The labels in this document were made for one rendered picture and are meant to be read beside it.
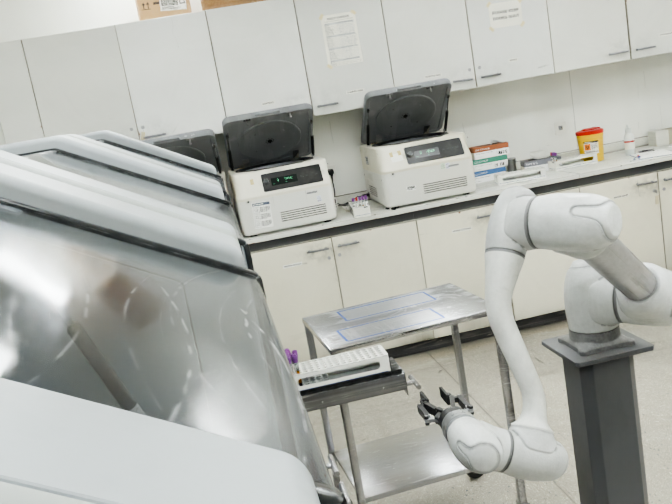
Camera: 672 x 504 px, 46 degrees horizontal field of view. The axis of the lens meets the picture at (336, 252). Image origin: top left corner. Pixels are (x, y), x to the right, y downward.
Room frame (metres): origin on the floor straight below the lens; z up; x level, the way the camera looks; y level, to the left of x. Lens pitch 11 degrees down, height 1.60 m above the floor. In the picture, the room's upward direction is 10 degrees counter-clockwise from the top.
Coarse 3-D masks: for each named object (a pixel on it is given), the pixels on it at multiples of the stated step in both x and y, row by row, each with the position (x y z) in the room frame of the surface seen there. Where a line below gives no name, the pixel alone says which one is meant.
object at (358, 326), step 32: (448, 288) 2.90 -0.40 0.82; (320, 320) 2.77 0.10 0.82; (352, 320) 2.70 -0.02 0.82; (384, 320) 2.63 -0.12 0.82; (416, 320) 2.56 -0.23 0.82; (448, 320) 2.50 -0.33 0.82; (512, 416) 2.54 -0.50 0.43; (352, 448) 2.42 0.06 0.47; (384, 448) 2.79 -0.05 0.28; (416, 448) 2.74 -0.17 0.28; (448, 448) 2.69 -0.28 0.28; (352, 480) 2.58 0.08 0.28; (384, 480) 2.54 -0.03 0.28; (416, 480) 2.50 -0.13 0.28
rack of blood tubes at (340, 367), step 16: (352, 352) 2.22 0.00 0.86; (368, 352) 2.19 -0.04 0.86; (384, 352) 2.16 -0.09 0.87; (304, 368) 2.15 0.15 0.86; (320, 368) 2.12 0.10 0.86; (336, 368) 2.12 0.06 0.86; (352, 368) 2.22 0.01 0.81; (368, 368) 2.21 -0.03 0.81; (384, 368) 2.14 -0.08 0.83; (304, 384) 2.12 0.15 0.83; (320, 384) 2.11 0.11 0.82
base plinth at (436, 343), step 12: (552, 312) 4.71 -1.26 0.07; (564, 312) 4.72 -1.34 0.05; (516, 324) 4.68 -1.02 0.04; (528, 324) 4.69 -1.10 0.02; (540, 324) 4.70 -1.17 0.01; (444, 336) 4.62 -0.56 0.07; (468, 336) 4.64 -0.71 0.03; (480, 336) 4.65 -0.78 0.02; (396, 348) 4.57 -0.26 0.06; (408, 348) 4.58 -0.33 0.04; (420, 348) 4.59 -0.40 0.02; (432, 348) 4.60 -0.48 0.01
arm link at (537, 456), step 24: (504, 264) 1.89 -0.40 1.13; (504, 288) 1.87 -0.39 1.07; (504, 312) 1.85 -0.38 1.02; (504, 336) 1.84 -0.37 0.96; (528, 360) 1.83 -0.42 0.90; (528, 384) 1.81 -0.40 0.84; (528, 408) 1.79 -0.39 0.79; (528, 432) 1.74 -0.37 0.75; (552, 432) 1.76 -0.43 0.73; (528, 456) 1.71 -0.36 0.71; (552, 456) 1.72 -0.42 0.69; (528, 480) 1.73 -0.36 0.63; (552, 480) 1.74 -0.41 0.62
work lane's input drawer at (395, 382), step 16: (400, 368) 2.14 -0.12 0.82; (336, 384) 2.11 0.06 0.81; (352, 384) 2.11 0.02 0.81; (368, 384) 2.11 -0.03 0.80; (384, 384) 2.12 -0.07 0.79; (400, 384) 2.13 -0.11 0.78; (416, 384) 2.16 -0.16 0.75; (304, 400) 2.09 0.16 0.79; (320, 400) 2.09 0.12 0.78; (336, 400) 2.10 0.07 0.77; (352, 400) 2.11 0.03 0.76
